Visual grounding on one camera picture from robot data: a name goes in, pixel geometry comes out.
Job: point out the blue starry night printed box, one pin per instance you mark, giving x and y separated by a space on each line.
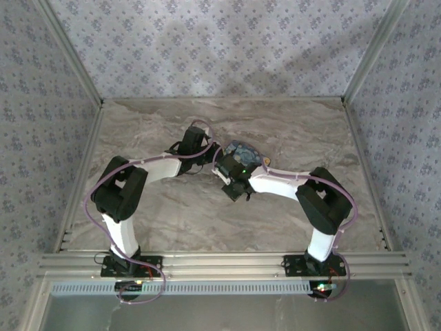
244 151

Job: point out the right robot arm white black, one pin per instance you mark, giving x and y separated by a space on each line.
324 207

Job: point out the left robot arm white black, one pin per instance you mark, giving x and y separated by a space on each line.
120 189

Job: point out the grey metal shelf panel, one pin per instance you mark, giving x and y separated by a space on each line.
224 313

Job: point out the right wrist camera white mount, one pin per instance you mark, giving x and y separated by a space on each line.
222 176

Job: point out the aluminium rear rail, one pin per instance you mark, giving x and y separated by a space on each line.
224 99

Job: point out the aluminium mounting rail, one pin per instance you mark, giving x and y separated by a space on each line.
224 265

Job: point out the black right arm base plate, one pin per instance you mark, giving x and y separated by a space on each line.
293 265

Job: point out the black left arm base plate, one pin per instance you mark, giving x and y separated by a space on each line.
151 265

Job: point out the aluminium corner post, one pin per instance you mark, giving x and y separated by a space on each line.
373 51
72 51

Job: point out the aluminium frame leg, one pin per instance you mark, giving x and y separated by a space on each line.
36 303
409 303

